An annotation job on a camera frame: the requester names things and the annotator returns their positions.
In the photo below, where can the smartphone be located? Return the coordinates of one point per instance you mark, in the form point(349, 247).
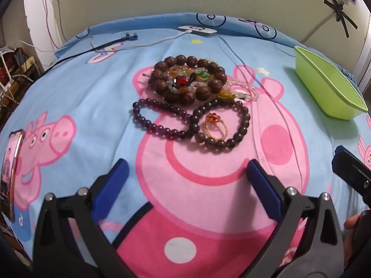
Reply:
point(10, 179)

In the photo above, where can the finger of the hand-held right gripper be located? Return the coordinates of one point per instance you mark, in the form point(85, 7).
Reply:
point(352, 170)

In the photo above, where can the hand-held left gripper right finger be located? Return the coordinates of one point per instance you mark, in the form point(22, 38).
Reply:
point(263, 185)

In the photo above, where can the black tape cross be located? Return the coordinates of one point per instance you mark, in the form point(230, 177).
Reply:
point(337, 8)

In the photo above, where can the green plastic basket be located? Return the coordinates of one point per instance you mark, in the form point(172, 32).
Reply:
point(327, 84)

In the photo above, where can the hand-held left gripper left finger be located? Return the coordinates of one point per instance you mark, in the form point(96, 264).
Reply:
point(116, 179)

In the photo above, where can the white controller box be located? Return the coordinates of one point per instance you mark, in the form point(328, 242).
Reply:
point(200, 30)

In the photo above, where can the cartoon pig printed blanket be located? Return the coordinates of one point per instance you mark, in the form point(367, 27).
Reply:
point(87, 107)

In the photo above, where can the person's right hand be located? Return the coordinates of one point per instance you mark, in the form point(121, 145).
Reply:
point(351, 223)

